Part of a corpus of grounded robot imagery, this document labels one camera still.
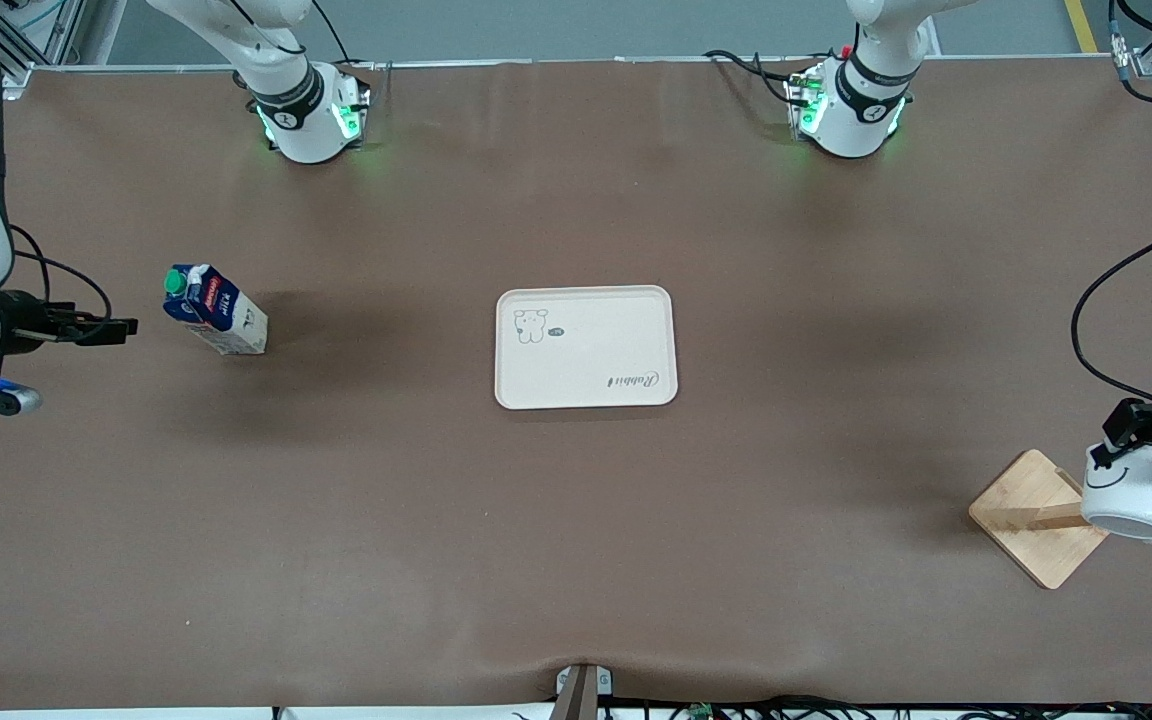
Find white smiley mug black handle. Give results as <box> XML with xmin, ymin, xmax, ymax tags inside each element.
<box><xmin>1081</xmin><ymin>443</ymin><xmax>1152</xmax><ymax>541</ymax></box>

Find blue white milk carton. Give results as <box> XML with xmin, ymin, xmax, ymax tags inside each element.
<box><xmin>162</xmin><ymin>263</ymin><xmax>269</xmax><ymax>356</ymax></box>

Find white rabbit print tray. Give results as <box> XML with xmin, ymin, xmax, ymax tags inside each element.
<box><xmin>494</xmin><ymin>285</ymin><xmax>679</xmax><ymax>411</ymax></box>

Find wooden mug rack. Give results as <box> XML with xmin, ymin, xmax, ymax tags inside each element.
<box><xmin>968</xmin><ymin>445</ymin><xmax>1152</xmax><ymax>591</ymax></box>

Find brown table cover sheet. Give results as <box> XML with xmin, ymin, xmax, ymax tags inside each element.
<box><xmin>0</xmin><ymin>58</ymin><xmax>1152</xmax><ymax>713</ymax></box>

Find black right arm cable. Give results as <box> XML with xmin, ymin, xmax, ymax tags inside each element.
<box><xmin>8</xmin><ymin>225</ymin><xmax>113</xmax><ymax>326</ymax></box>

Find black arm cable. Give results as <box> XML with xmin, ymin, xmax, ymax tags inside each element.
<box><xmin>1070</xmin><ymin>208</ymin><xmax>1152</xmax><ymax>403</ymax></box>
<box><xmin>8</xmin><ymin>225</ymin><xmax>113</xmax><ymax>326</ymax></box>

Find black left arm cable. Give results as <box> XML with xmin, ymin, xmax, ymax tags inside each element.
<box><xmin>1070</xmin><ymin>208</ymin><xmax>1152</xmax><ymax>403</ymax></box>

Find aluminium frame structure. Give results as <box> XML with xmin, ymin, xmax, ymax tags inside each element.
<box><xmin>0</xmin><ymin>0</ymin><xmax>127</xmax><ymax>71</ymax></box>

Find black base cables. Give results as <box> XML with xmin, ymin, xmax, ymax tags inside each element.
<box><xmin>704</xmin><ymin>48</ymin><xmax>807</xmax><ymax>106</ymax></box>

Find grey table edge bracket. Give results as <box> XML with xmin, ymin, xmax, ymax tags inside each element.
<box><xmin>556</xmin><ymin>663</ymin><xmax>613</xmax><ymax>720</ymax></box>

